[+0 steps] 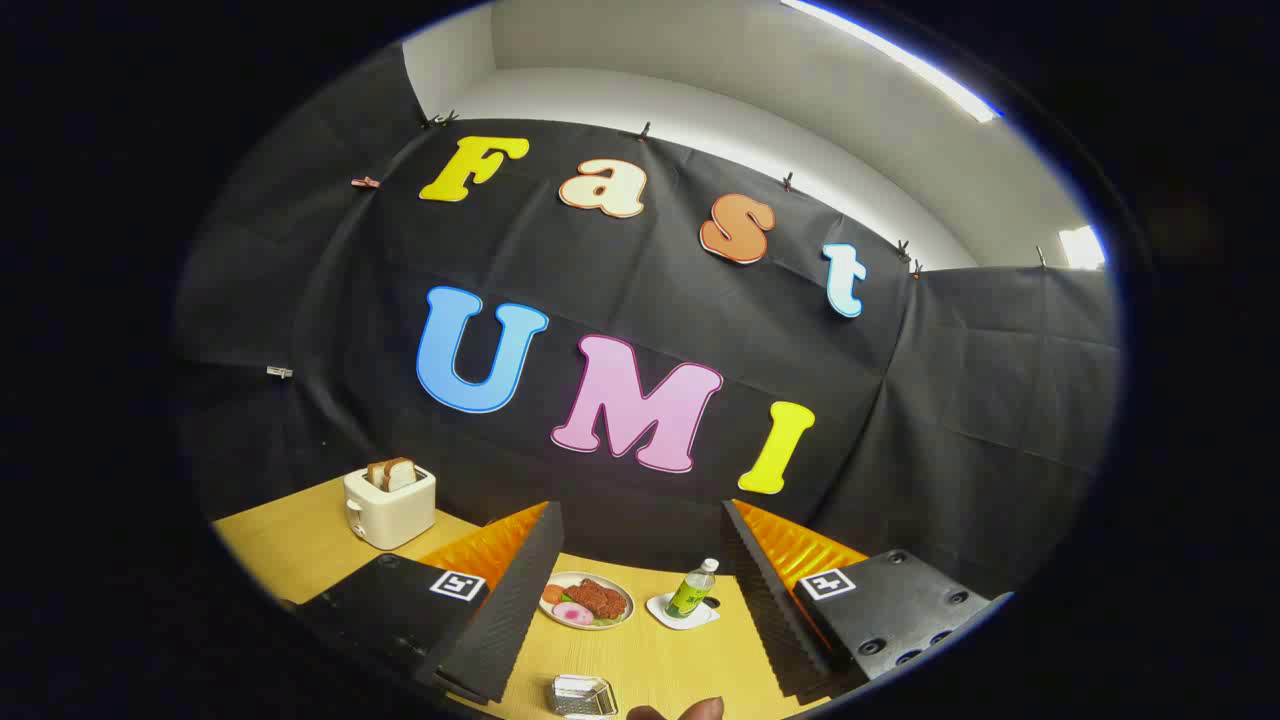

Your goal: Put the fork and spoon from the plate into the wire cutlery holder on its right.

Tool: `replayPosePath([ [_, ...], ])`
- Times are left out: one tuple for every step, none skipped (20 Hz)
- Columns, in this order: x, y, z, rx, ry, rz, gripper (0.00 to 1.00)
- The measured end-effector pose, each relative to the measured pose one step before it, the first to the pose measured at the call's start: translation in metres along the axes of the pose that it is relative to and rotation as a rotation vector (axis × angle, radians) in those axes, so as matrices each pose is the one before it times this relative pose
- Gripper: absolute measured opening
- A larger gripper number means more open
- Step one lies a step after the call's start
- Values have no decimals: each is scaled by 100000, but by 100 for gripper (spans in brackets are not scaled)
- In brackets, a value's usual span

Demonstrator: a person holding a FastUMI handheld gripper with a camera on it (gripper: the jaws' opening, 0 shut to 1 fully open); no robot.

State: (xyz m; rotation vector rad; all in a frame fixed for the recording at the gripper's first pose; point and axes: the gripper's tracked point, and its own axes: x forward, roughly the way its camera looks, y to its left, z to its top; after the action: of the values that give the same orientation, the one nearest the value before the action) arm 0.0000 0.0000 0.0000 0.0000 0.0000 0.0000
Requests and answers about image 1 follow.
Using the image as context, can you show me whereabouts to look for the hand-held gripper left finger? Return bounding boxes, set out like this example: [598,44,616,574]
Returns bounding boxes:
[280,500,566,706]

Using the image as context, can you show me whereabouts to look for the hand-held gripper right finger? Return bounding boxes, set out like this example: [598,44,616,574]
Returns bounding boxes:
[720,498,1013,701]

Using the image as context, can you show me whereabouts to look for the white oval food plate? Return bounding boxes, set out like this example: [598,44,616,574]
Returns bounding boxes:
[539,571,635,631]

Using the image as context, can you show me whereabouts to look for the brown meat piece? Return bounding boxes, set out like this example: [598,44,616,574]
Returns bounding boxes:
[570,578,626,619]

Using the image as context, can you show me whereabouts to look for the green label drink bottle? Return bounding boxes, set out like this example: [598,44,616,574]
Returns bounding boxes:
[665,558,720,621]

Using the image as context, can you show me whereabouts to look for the perforated steel drain basket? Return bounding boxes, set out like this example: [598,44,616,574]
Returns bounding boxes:
[551,675,620,719]

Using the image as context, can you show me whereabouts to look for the white square coaster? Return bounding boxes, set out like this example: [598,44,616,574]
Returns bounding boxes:
[646,592,721,631]

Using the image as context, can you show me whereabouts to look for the cream white toaster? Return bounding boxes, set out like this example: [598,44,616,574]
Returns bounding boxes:
[343,462,438,551]

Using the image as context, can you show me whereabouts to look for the small bright ceiling light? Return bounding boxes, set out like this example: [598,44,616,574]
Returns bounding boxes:
[1059,226,1107,270]

